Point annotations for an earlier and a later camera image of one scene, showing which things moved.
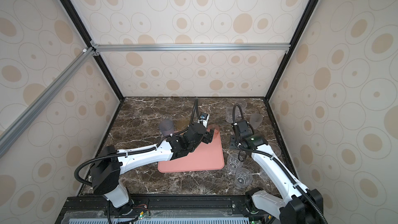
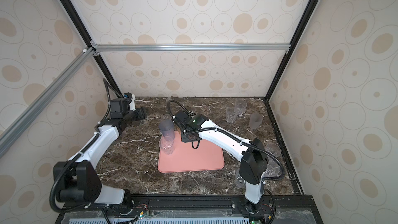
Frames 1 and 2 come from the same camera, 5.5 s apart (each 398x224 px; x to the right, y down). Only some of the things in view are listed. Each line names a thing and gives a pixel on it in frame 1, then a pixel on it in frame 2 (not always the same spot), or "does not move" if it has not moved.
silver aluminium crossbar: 273,47 does not move
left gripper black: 208,136 → 142,113
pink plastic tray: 204,156 does not move
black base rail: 169,210 does not move
